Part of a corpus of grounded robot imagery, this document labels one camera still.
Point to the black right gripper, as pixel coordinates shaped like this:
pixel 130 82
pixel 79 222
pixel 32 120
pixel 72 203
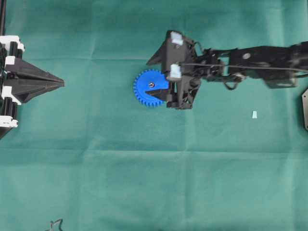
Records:
pixel 184 64

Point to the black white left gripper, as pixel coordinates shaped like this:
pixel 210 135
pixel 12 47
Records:
pixel 14 92

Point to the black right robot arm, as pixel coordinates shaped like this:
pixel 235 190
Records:
pixel 278 67

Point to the black vertical pole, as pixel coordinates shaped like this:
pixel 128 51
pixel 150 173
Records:
pixel 2 17

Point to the small pale green cap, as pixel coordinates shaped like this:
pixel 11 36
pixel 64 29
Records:
pixel 254 115

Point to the green table cloth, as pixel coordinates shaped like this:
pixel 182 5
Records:
pixel 90 154

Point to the black plate at right edge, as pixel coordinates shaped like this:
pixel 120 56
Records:
pixel 305 108

